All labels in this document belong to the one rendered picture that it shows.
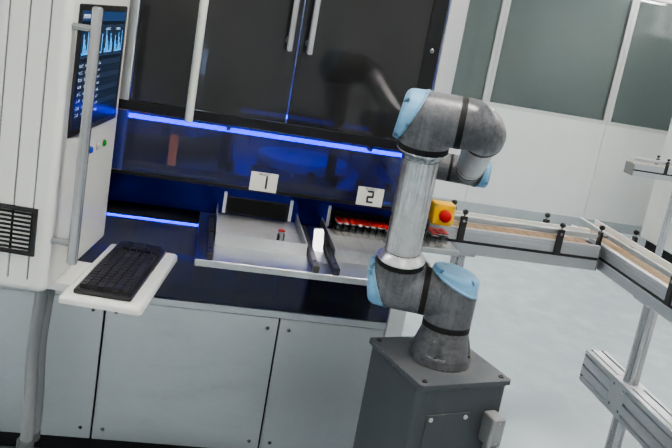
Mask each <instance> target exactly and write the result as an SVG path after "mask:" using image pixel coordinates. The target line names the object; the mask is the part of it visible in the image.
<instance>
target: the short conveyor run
mask: <svg viewBox="0 0 672 448"><path fill-rule="evenodd" d="M456 210H457V207H456ZM456 210H455V215H454V220H453V224H452V226H451V227H450V226H442V225H435V224H431V223H430V225H429V227H432V228H433V227H435V228H438V229H439V228H442V229H445V231H447V233H449V234H448V236H447V237H448V240H447V241H449V242H451V243H452V244H453V245H454V247H455V248H456V249H457V250H458V251H459V253H461V254H469V255H477V256H485V257H493V258H500V259H508V260H516V261H524V262H531V263H539V264H547V265H555V266H563V267H570V268H578V269H586V270H594V271H596V268H597V264H598V260H599V256H600V252H601V246H599V245H595V244H593V243H592V242H590V241H589V239H588V238H590V239H597V237H598V234H596V233H589V232H590V229H587V228H579V227H572V226H566V223H560V225H558V224H550V220H549V219H548V218H549V217H550V216H551V214H550V213H547V212H546V213H545V217H546V219H543V222H536V221H529V220H522V219H514V218H507V217H500V216H493V215H485V214H478V213H471V212H469V211H468V210H467V209H464V210H463V211H456Z"/></svg>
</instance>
